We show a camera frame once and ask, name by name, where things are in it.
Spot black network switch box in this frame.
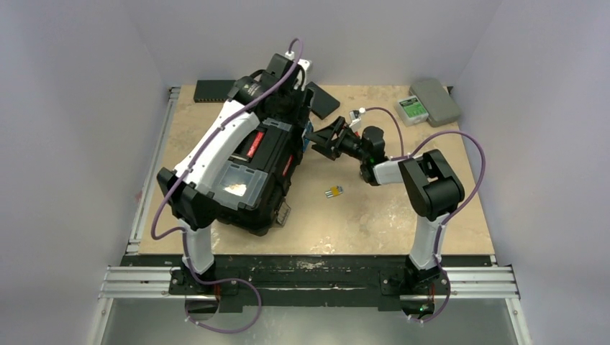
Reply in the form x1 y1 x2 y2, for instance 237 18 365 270
193 80 235 103

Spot black plastic toolbox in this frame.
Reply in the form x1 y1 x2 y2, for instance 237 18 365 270
214 99 313 236

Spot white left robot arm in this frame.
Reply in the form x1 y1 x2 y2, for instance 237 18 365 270
157 76 310 294

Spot black flat case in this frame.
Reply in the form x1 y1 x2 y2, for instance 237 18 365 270
306 82 341 120

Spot white green small box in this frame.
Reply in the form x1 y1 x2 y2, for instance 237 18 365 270
394 96 429 127

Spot yellow hex key set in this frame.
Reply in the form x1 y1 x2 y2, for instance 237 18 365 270
324 185 344 198

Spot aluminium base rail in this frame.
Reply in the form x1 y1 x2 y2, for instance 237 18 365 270
98 266 520 299

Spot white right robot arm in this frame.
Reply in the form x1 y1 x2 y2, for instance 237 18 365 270
306 117 465 293

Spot grey sharpening stone block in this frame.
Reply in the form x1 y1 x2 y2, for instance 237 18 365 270
410 78 462 127

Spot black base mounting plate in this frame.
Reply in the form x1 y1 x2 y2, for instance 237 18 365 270
119 254 493 314

